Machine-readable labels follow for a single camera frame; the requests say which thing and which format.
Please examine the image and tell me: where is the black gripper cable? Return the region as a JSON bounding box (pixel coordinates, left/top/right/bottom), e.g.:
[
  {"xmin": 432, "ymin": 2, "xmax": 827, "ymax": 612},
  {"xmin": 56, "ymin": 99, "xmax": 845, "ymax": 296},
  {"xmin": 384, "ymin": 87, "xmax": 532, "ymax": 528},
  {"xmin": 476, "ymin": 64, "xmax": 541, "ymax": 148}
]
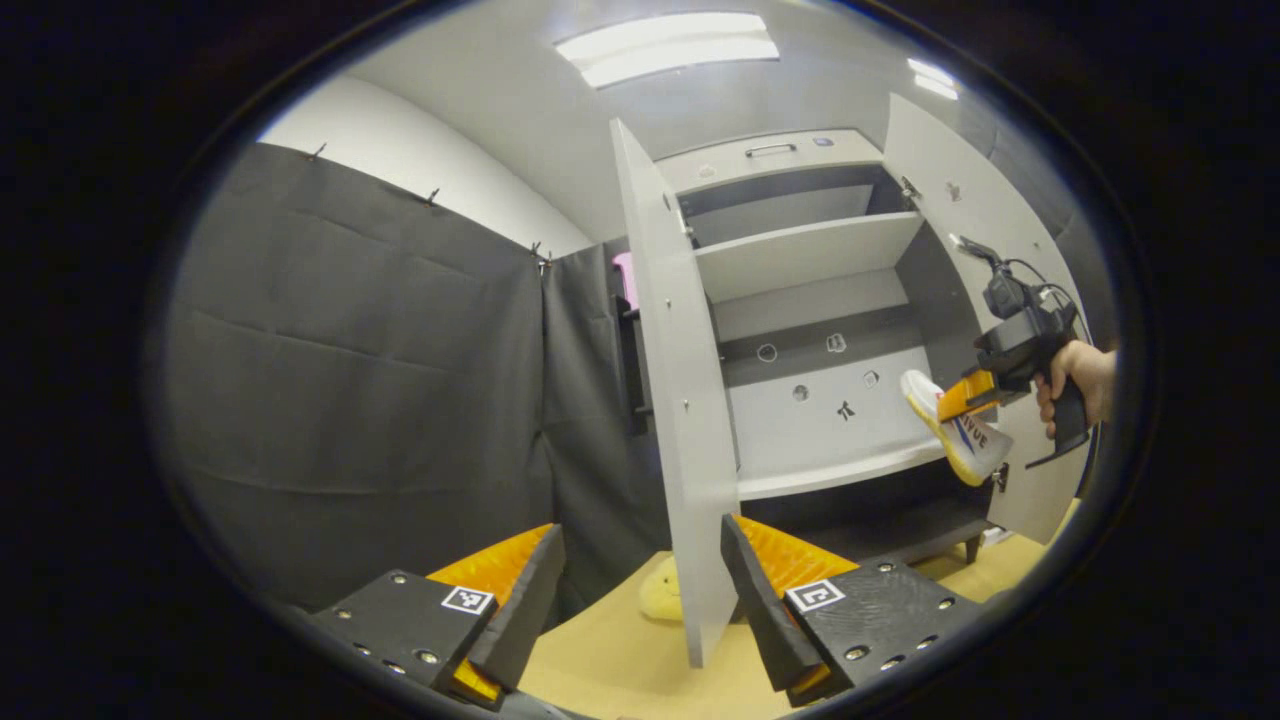
[{"xmin": 1000, "ymin": 258, "xmax": 1091, "ymax": 346}]

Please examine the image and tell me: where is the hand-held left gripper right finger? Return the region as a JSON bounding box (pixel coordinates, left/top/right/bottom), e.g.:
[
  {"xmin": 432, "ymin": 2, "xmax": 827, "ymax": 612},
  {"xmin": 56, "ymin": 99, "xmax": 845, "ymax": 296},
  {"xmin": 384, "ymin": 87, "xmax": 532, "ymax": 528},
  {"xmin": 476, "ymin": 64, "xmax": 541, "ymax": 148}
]
[{"xmin": 720, "ymin": 513, "xmax": 986, "ymax": 708}]

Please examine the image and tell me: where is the grey shoe cabinet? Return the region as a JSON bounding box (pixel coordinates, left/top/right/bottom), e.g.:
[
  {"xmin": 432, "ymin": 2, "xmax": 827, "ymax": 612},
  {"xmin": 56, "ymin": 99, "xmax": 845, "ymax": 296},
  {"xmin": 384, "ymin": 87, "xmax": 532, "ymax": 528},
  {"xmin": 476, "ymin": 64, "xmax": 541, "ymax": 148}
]
[{"xmin": 655, "ymin": 128, "xmax": 1001, "ymax": 566}]

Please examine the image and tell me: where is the white canvas shoe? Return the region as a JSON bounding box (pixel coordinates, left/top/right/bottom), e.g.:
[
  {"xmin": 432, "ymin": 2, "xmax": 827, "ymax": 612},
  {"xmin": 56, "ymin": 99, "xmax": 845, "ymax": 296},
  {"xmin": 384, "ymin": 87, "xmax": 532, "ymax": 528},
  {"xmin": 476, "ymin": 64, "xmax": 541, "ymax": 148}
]
[{"xmin": 900, "ymin": 370, "xmax": 1014, "ymax": 488}]

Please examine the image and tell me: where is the grey cabinet drawer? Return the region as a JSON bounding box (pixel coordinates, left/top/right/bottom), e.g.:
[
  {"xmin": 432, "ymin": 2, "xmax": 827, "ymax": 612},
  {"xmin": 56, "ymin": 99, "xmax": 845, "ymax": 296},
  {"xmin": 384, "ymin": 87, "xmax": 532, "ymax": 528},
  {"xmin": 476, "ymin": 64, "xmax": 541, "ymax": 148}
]
[{"xmin": 655, "ymin": 130, "xmax": 886, "ymax": 196}]

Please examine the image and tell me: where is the large ceiling light panel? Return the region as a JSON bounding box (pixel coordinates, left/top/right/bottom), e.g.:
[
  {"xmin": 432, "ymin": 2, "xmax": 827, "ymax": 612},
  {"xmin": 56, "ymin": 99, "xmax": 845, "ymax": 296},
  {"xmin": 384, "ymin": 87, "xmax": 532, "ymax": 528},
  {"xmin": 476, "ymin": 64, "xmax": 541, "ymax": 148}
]
[{"xmin": 555, "ymin": 12, "xmax": 781, "ymax": 89}]

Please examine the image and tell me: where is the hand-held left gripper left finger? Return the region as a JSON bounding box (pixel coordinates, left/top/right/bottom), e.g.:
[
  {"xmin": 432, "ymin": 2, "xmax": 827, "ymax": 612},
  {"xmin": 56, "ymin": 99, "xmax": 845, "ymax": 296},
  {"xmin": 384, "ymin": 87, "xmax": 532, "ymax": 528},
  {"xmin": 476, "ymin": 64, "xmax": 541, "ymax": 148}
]
[{"xmin": 310, "ymin": 522, "xmax": 567, "ymax": 713}]

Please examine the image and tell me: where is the black door handle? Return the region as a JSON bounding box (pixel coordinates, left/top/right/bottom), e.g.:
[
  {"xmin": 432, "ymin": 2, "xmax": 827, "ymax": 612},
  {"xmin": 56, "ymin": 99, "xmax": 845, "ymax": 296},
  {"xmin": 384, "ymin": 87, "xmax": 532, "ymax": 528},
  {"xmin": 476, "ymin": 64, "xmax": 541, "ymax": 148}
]
[{"xmin": 612, "ymin": 290, "xmax": 656, "ymax": 438}]

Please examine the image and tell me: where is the yellow plush toy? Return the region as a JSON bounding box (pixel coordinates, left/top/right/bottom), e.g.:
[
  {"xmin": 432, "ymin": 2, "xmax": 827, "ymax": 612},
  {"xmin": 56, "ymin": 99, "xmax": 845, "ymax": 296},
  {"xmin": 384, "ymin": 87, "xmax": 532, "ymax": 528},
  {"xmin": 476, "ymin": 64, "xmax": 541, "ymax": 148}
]
[{"xmin": 638, "ymin": 558, "xmax": 691, "ymax": 623}]

